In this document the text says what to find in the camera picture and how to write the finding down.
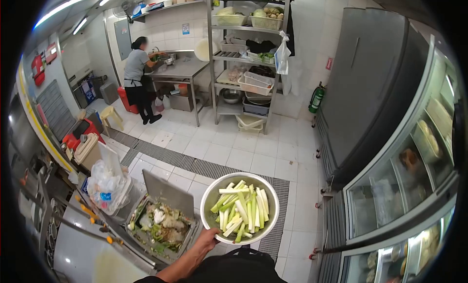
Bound steel sink table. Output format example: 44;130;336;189
144;49;210;127

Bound metal waste bin with lid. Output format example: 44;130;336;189
125;170;202;264

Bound grey steel refrigerator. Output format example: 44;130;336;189
314;7;430;190

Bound metal shelf rack with baskets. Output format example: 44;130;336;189
206;0;295;134

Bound red box with black top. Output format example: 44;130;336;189
62;118;106;152

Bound white hanging plastic bag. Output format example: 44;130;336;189
274;30;292;76

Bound grey electric panel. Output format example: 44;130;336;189
114;19;132;61

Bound person's body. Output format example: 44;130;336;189
133;246;289;283

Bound beige plastic container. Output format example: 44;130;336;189
73;132;102;171

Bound metal colander bowl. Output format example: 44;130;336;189
200;172;280;246

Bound red plastic bin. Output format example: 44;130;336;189
117;86;140;114

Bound person's left hand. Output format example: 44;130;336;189
195;227;222;253

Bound green fire extinguisher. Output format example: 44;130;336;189
308;82;326;114

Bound glass door display fridge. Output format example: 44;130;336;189
316;34;462;283

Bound grey plastic bin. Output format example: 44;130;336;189
100;82;120;105

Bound clear plastic trash bag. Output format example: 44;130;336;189
87;159;133;216

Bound wall fan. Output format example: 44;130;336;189
113;0;147;24

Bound red fire extinguisher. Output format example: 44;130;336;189
31;54;47;87

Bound steel counter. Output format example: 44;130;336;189
53;193;156;283

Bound food scraps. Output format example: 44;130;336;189
128;201;192;254

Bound beige plastic stool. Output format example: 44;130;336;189
100;105;125;137

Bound wall shelf with containers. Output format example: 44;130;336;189
131;0;206;21

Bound pile of cut leek pieces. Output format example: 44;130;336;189
210;180;270;243

